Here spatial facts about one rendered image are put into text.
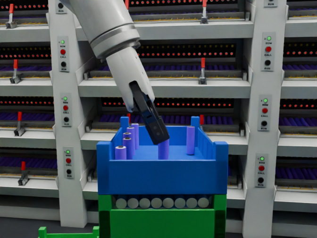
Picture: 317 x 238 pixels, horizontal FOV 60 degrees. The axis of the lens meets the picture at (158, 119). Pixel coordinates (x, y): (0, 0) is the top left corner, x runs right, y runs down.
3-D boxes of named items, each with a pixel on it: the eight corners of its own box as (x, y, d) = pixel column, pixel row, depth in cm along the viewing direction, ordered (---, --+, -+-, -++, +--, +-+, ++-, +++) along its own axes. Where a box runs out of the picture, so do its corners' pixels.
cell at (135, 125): (138, 149, 67) (138, 123, 66) (131, 149, 67) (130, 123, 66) (139, 148, 69) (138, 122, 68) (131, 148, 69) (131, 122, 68)
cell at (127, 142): (132, 173, 51) (131, 138, 50) (122, 173, 51) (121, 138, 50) (133, 169, 53) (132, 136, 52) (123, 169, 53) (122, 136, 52)
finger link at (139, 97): (124, 72, 47) (137, 93, 51) (135, 101, 41) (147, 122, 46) (131, 68, 47) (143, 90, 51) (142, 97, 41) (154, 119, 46)
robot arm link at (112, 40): (96, 48, 52) (103, 63, 53) (84, 42, 44) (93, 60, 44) (136, 29, 52) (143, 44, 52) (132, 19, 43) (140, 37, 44)
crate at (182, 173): (227, 194, 43) (229, 143, 41) (96, 194, 42) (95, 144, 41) (198, 146, 72) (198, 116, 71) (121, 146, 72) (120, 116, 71)
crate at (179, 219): (225, 242, 44) (227, 194, 43) (98, 242, 44) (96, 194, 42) (197, 175, 73) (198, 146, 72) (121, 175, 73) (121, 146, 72)
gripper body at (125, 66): (104, 57, 53) (129, 110, 55) (91, 53, 43) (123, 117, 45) (138, 41, 53) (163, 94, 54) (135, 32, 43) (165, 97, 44)
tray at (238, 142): (246, 155, 96) (251, 120, 90) (81, 149, 104) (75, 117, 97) (238, 126, 114) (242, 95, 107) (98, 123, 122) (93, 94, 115)
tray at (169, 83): (249, 98, 93) (254, 58, 87) (79, 97, 101) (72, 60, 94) (241, 77, 111) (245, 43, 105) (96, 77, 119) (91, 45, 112)
